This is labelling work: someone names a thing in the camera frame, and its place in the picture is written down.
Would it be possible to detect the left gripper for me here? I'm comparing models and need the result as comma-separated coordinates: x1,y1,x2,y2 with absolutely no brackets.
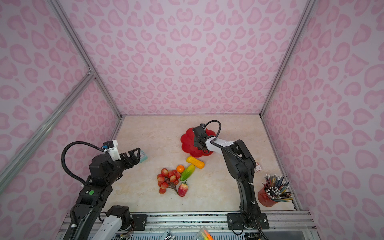
107,146,140,186

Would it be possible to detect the yellow fake fruit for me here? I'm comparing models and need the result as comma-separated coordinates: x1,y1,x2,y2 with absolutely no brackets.
186,156,205,169

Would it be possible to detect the green yellow fake mango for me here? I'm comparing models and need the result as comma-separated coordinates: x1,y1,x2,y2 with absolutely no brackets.
180,165,196,182

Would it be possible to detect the small fake orange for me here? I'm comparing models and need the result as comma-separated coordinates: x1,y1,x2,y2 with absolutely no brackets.
176,165,185,173

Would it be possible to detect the red fake grape bunch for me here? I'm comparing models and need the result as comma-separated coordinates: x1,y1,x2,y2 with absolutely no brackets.
157,168,181,195

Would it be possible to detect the red fake strawberry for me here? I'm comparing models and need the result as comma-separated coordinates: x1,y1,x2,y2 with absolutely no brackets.
178,183,189,197

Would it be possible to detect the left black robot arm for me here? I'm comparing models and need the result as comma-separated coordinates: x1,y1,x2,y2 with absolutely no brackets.
61,142,141,240

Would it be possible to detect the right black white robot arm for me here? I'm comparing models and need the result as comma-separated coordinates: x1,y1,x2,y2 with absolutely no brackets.
193,124,270,230

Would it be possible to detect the red flower-shaped fruit bowl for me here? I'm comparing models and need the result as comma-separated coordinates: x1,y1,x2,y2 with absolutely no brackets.
180,127,217,159

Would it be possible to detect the small teal packet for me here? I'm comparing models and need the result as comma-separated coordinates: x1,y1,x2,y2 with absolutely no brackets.
139,151,148,164

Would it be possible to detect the small red white packet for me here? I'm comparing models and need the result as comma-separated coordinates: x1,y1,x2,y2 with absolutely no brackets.
255,163,262,172

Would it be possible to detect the red pencil cup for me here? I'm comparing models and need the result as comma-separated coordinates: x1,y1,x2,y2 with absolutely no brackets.
257,188,278,208

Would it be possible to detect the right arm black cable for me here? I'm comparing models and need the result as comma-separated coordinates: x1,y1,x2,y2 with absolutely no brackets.
203,119,222,140

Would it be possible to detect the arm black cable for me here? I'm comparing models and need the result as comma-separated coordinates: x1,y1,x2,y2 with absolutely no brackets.
60,140,106,185
203,119,222,140

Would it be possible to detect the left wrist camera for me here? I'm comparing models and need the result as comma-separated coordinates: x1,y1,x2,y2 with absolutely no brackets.
102,140,121,161

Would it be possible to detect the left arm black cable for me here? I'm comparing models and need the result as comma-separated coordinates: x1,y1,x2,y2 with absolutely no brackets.
60,140,106,185

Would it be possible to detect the aluminium front rail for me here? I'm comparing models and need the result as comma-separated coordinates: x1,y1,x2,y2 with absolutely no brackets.
56,211,320,240

